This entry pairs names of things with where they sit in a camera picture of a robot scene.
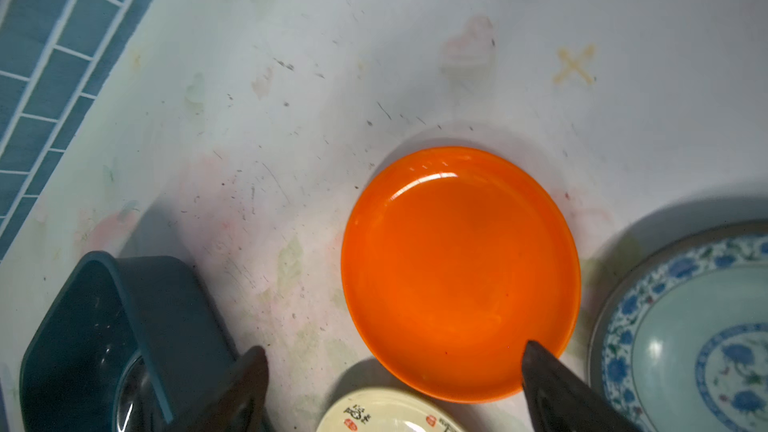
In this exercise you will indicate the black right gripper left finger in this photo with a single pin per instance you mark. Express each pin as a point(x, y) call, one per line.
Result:
point(236, 403)

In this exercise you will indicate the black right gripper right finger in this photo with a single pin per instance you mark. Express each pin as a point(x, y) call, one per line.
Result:
point(558, 400)

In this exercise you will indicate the black glossy plate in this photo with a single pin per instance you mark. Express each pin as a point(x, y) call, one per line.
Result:
point(135, 406)

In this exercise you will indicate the teal plastic bin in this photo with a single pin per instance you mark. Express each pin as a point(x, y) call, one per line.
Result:
point(108, 310)

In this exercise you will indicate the blue white floral plate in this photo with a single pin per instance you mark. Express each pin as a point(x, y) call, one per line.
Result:
point(681, 342)

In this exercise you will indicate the cream yellow floral plate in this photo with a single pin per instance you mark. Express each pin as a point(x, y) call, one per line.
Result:
point(386, 409)

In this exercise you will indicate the orange plastic plate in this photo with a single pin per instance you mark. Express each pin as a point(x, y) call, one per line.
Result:
point(453, 259)

